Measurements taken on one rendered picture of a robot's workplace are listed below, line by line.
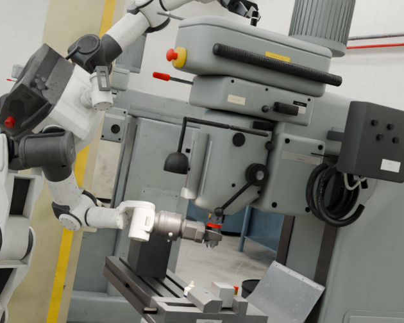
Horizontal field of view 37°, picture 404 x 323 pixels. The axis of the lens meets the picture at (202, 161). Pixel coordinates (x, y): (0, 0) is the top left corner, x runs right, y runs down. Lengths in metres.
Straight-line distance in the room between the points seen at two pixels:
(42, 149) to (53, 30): 1.70
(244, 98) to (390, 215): 0.67
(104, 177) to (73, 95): 8.39
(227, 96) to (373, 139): 0.44
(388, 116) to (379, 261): 0.56
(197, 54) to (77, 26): 1.83
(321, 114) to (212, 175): 0.42
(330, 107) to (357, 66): 6.24
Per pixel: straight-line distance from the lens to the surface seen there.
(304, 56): 1.90
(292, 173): 1.91
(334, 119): 2.00
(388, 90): 7.68
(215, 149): 1.82
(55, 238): 3.59
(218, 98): 1.77
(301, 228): 2.18
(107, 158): 10.32
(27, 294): 3.66
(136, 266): 2.31
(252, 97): 1.81
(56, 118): 1.93
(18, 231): 2.30
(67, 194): 1.98
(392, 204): 2.10
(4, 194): 2.26
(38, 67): 1.97
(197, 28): 1.79
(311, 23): 2.00
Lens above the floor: 1.56
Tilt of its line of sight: 3 degrees down
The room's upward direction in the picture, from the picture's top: 11 degrees clockwise
